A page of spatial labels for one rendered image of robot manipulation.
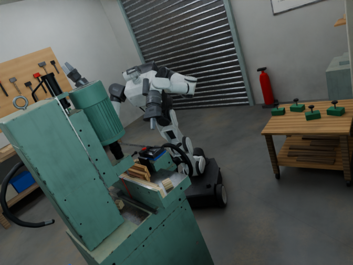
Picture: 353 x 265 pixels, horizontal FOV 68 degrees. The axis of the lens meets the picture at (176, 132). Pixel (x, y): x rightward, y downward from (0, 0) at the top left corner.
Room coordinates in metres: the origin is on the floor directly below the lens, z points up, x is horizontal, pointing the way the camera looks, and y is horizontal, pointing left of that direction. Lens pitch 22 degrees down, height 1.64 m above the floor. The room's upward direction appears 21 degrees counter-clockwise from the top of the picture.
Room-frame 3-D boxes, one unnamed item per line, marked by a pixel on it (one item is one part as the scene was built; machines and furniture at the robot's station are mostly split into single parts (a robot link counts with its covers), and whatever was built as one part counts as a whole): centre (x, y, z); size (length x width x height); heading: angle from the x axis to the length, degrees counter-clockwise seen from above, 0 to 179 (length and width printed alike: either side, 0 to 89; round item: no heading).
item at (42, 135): (1.17, 0.58, 1.16); 0.22 x 0.22 x 0.72; 37
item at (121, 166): (1.34, 0.36, 1.03); 0.14 x 0.07 x 0.09; 127
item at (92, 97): (1.35, 0.35, 1.35); 0.18 x 0.18 x 0.31
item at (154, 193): (1.31, 0.37, 0.93); 0.60 x 0.02 x 0.06; 37
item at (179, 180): (1.40, 0.25, 0.87); 0.61 x 0.30 x 0.06; 37
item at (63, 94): (1.27, 0.46, 1.53); 0.08 x 0.08 x 0.17; 37
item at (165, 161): (1.45, 0.18, 0.91); 0.15 x 0.14 x 0.09; 37
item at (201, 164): (2.31, -0.04, 0.28); 0.21 x 0.20 x 0.13; 157
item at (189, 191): (2.28, -0.03, 0.19); 0.64 x 0.52 x 0.33; 157
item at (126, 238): (1.28, 0.44, 0.76); 0.57 x 0.45 x 0.09; 127
